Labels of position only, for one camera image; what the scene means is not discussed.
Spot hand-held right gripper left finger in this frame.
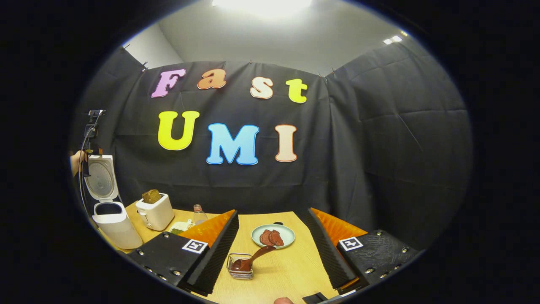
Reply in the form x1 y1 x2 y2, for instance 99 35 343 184
127 210 240 296

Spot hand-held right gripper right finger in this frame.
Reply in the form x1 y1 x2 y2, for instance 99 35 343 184
307 208 419 296

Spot dark wooden spoon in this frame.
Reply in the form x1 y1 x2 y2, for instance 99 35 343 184
231 245 276 272

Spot white rice cooker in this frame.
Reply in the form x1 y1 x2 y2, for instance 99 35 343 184
84 155 143 250

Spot pale green plate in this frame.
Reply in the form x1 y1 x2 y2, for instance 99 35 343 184
251 224 296 249

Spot white divided grain dish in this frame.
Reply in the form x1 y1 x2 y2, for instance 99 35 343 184
169 220 195 235

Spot white toaster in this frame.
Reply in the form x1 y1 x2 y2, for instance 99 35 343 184
135 193 175 231

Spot black backdrop cloth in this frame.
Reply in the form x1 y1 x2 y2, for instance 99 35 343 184
70 40 473 252

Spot large ceiling light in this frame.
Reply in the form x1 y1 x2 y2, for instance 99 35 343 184
211 0 313 17

